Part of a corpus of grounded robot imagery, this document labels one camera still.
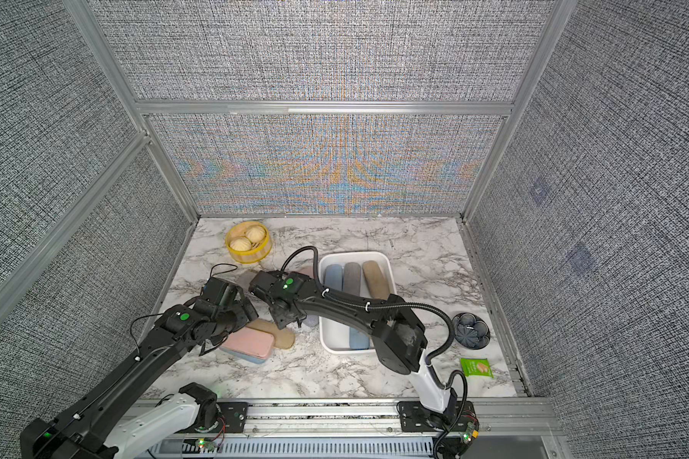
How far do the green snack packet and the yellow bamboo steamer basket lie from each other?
0.76 metres

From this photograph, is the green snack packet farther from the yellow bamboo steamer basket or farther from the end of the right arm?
the yellow bamboo steamer basket

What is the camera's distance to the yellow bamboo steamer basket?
105cm

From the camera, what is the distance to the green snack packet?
2.67ft
